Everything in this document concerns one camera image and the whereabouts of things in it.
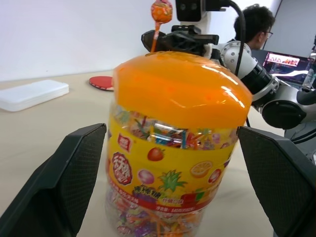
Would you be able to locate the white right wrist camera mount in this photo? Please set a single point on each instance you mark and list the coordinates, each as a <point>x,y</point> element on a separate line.
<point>197,14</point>

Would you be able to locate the orange plastic jar lid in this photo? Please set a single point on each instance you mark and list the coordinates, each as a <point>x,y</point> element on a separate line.
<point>177,89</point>

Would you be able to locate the clear plastic lollipop jar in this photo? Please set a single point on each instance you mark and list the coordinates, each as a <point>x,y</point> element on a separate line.
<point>172,177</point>

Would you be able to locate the computer monitor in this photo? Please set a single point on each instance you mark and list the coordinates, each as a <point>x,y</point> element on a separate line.
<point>286,61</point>

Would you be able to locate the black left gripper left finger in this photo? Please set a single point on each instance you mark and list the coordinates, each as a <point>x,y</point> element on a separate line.
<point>54,187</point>

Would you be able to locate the white plastic flat box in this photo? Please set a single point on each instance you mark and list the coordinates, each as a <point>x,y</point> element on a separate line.
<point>32,93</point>

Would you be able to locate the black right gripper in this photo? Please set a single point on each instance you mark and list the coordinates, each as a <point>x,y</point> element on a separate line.
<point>195,33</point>

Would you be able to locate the orange lollipop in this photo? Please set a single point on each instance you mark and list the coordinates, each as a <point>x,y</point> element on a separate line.
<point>161,11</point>

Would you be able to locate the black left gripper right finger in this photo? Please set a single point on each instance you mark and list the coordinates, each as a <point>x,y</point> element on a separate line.
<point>281,182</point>

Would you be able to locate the red table tennis paddle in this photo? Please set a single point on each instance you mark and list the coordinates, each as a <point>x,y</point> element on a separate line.
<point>101,82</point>

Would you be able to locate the person with black hair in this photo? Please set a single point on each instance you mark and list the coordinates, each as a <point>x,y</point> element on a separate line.
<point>256,24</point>

